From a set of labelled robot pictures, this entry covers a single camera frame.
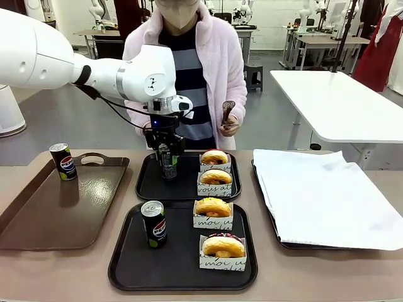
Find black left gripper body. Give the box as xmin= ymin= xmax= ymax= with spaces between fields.
xmin=144 ymin=115 xmax=186 ymax=155

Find black Pepsi zero can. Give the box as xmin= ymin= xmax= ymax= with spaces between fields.
xmin=49 ymin=143 xmax=78 ymax=182
xmin=140 ymin=200 xmax=168 ymax=249
xmin=158 ymin=143 xmax=179 ymax=181

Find brown plastic tongs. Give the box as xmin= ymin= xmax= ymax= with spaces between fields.
xmin=220 ymin=100 xmax=240 ymax=131

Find person's left forearm pink sleeve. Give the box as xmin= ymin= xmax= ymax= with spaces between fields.
xmin=213 ymin=75 xmax=248 ymax=150

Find person's left hand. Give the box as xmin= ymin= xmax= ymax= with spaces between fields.
xmin=219 ymin=113 xmax=240 ymax=138

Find small black plastic tray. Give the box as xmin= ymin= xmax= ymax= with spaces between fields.
xmin=135 ymin=152 xmax=242 ymax=202

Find plain glazed filled donut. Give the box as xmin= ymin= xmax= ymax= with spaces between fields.
xmin=200 ymin=169 xmax=233 ymax=186

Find sandwich in box rear top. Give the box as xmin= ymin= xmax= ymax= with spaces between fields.
xmin=199 ymin=153 xmax=232 ymax=174

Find sandwich in box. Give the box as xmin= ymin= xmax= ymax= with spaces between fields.
xmin=193 ymin=201 xmax=234 ymax=230
xmin=198 ymin=235 xmax=247 ymax=273
xmin=196 ymin=171 xmax=236 ymax=196
xmin=199 ymin=153 xmax=232 ymax=174

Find sandwich in box rear bottom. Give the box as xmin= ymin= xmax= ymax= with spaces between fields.
xmin=196 ymin=171 xmax=236 ymax=196

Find donut with yellow topping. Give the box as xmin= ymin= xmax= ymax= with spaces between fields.
xmin=195 ymin=197 xmax=233 ymax=218

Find sandwich in box front top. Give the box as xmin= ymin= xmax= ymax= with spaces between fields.
xmin=193 ymin=201 xmax=234 ymax=230

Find person in pink fleece jacket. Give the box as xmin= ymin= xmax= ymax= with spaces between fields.
xmin=122 ymin=0 xmax=248 ymax=151

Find donut with purple sprinkles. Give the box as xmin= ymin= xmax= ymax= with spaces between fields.
xmin=201 ymin=232 xmax=246 ymax=258

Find grey plastic stool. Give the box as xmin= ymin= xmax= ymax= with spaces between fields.
xmin=244 ymin=62 xmax=264 ymax=92

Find large black plastic tray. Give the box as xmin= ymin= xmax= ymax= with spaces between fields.
xmin=108 ymin=201 xmax=259 ymax=292

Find brown plastic serving tray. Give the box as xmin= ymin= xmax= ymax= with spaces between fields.
xmin=0 ymin=152 xmax=130 ymax=252

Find beige face mask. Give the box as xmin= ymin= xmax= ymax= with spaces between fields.
xmin=156 ymin=0 xmax=202 ymax=31

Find sandwich in box front bottom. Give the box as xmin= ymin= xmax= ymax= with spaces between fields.
xmin=198 ymin=235 xmax=247 ymax=273

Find wooden background workbench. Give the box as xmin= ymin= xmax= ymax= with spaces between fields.
xmin=72 ymin=28 xmax=122 ymax=60

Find background table with robot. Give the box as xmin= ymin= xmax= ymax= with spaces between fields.
xmin=232 ymin=0 xmax=259 ymax=64

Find black tray under paper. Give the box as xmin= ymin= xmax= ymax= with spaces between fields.
xmin=251 ymin=159 xmax=356 ymax=251

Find white paper sheet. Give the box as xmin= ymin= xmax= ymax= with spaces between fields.
xmin=253 ymin=148 xmax=403 ymax=252

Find white side table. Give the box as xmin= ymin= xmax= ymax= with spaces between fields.
xmin=270 ymin=69 xmax=403 ymax=171

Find long background work table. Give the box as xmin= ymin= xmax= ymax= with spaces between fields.
xmin=282 ymin=24 xmax=371 ymax=70

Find black stand pole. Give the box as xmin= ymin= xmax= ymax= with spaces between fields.
xmin=329 ymin=0 xmax=360 ymax=74

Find person in red apron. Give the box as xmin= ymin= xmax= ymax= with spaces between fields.
xmin=351 ymin=0 xmax=403 ymax=92

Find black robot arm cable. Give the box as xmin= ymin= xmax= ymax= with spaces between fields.
xmin=75 ymin=83 xmax=152 ymax=130

